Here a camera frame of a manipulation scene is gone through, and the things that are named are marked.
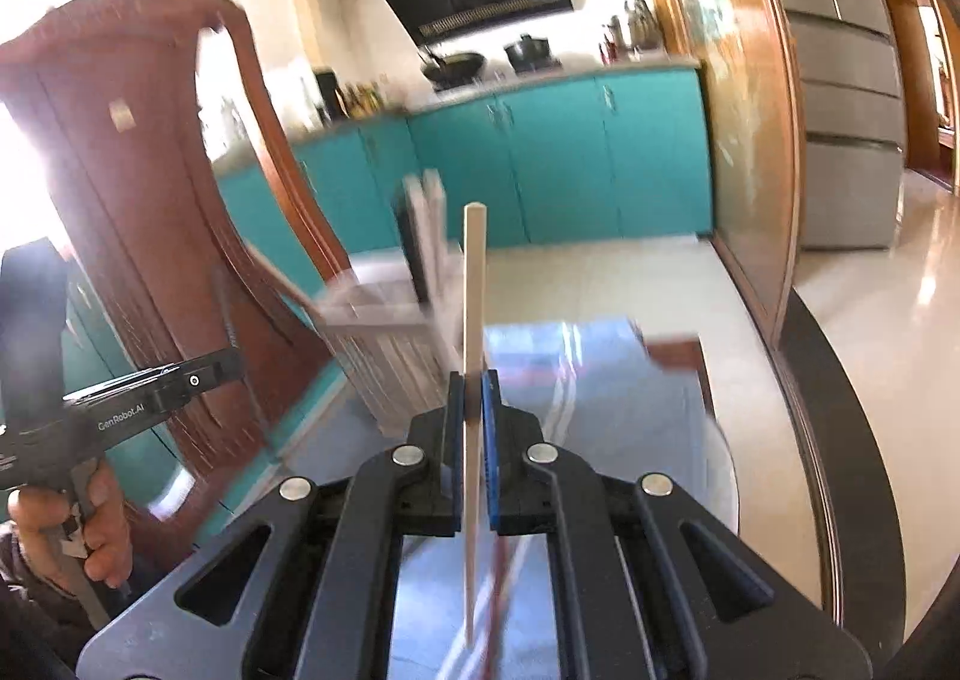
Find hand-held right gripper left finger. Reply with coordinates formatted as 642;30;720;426
75;369;481;680

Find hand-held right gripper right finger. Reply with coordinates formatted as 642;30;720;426
480;369;875;680

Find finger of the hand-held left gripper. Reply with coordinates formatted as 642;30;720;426
169;348;242;402

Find white slatted utensil holder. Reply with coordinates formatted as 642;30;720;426
311;260;488;437

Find person's left hand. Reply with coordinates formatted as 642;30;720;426
7;459;134;589

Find round glass turntable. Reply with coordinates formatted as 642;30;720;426
285;320;741;680

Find red chopstick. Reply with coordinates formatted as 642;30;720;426
484;536;520;680

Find dark chopstick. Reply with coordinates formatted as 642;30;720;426
396;196;430;304

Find dark red wooden chair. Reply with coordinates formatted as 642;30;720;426
0;0;353;538

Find teal lower kitchen cabinets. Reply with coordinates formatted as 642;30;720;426
214;117;421;321
409;66;713;246

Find white kitchen appliance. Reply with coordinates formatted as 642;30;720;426
277;68;323;133

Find black countertop appliance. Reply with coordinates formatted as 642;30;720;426
313;71;342;122

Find cluster of condiment bottles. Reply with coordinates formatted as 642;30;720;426
341;80;383;118

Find black gas stove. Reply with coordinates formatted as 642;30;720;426
433;53;563;96

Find black wok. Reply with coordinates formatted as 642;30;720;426
418;46;487;87

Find black cooking pot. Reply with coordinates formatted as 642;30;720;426
504;33;554;72

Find wooden framed glass door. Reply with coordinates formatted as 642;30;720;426
619;0;803;343

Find grey refrigerator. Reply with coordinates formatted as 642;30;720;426
761;0;908;252

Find wooden door frame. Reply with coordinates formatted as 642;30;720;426
881;0;960;193

